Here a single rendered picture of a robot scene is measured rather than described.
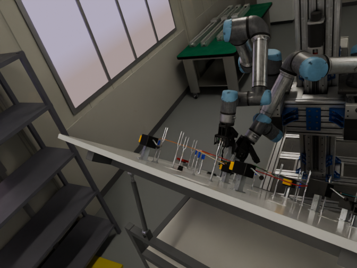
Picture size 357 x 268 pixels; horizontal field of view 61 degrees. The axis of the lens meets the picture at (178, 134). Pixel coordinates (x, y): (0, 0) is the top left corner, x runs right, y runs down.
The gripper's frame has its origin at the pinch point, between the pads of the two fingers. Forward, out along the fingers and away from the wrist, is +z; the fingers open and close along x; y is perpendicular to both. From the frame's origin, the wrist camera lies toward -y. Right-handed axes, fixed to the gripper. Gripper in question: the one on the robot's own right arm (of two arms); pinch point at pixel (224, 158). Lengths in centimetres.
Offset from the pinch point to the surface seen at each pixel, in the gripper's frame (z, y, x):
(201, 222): 39.5, 3.3, -8.7
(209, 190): -23, 76, 32
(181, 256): 33, 40, 3
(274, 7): -135, -540, -170
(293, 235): -13, 67, 50
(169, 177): -22, 75, 19
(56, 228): 83, 22, -121
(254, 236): 36.2, 1.8, 21.6
